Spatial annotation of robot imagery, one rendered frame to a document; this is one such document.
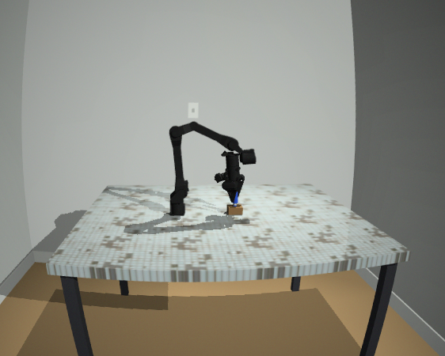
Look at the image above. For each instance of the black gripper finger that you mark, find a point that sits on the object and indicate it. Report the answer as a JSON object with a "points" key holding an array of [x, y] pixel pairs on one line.
{"points": [[240, 187], [232, 193]]}

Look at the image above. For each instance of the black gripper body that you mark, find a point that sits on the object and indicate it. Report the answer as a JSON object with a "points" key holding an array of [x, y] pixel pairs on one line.
{"points": [[234, 177]]}

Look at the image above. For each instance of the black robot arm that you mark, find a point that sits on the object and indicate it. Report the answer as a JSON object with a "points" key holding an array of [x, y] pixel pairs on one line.
{"points": [[247, 157]]}

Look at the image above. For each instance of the brown square block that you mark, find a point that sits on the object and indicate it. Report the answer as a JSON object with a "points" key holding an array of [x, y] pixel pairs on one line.
{"points": [[234, 210]]}

